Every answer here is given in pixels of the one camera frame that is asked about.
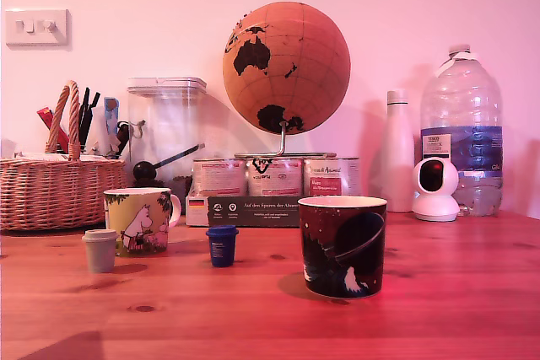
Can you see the blue coffee capsule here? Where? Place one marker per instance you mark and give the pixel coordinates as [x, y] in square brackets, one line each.
[222, 248]

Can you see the grey coffee capsule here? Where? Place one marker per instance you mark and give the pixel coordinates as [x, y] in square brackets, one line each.
[100, 252]

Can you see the dark space print cup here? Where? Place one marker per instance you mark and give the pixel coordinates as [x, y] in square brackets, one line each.
[341, 246]

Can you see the silver tin with black logo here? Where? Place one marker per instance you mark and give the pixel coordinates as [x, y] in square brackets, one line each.
[274, 178]

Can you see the silver tin with pale label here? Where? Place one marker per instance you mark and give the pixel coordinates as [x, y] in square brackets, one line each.
[219, 178]

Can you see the dark printed cardboard tray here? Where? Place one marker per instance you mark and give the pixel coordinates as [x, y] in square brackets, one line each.
[253, 211]

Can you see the silver tin with red label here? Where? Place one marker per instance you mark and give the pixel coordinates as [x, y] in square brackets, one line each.
[331, 178]

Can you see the dark brown pellets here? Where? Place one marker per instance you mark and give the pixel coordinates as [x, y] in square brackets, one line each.
[181, 186]

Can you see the cork globe on metal stand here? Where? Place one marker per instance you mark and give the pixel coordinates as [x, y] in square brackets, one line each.
[295, 60]

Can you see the clear plastic storage container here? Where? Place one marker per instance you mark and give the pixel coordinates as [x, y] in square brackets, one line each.
[169, 124]

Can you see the white metal bottle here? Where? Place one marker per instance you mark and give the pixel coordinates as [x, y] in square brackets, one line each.
[396, 157]

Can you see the black round-headed scoop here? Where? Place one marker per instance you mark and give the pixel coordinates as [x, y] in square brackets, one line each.
[144, 170]

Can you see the yellow cartoon print mug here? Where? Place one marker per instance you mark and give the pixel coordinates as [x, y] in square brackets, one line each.
[135, 208]

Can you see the blue packet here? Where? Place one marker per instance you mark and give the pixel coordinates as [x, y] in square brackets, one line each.
[111, 115]

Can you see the black utensil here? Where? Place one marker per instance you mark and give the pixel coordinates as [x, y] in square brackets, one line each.
[93, 103]
[84, 115]

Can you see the large clear water bottle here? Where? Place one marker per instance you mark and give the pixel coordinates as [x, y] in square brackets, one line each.
[462, 103]

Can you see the white papers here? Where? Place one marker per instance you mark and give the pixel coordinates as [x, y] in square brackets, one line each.
[42, 157]

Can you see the red packet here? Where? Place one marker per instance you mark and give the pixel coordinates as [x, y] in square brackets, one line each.
[44, 117]

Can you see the small white round camera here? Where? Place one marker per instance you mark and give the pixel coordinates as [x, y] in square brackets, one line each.
[436, 204]

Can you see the white wall switch plate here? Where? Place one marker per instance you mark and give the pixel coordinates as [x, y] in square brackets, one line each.
[38, 27]

